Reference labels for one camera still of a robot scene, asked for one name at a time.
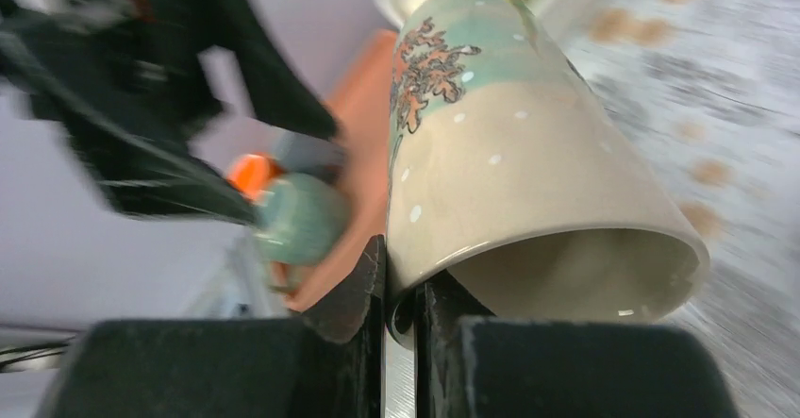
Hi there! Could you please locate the floral table mat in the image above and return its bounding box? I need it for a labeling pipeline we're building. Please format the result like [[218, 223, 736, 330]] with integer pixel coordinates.
[[566, 0, 799, 417]]

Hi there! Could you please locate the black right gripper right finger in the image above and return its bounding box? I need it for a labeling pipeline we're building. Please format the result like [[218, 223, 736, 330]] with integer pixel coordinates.
[[414, 272, 492, 417]]

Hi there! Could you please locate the orange mug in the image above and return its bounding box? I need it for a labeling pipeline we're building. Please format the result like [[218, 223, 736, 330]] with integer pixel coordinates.
[[226, 153, 285, 202]]

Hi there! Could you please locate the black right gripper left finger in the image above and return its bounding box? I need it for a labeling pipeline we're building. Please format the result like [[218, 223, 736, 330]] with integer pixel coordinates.
[[293, 235, 387, 417]]

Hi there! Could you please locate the beige seahorse mug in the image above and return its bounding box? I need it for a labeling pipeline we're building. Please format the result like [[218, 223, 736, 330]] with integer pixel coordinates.
[[387, 0, 710, 343]]

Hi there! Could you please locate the green glazed mug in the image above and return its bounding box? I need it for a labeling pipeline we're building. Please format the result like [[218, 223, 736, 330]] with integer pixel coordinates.
[[254, 173, 351, 266]]

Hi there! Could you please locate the pink plastic tray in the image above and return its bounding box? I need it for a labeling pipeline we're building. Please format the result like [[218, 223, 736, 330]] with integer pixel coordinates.
[[284, 30, 396, 311]]

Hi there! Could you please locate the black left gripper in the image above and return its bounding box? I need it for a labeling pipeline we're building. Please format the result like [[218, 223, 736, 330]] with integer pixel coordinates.
[[1, 0, 341, 225]]

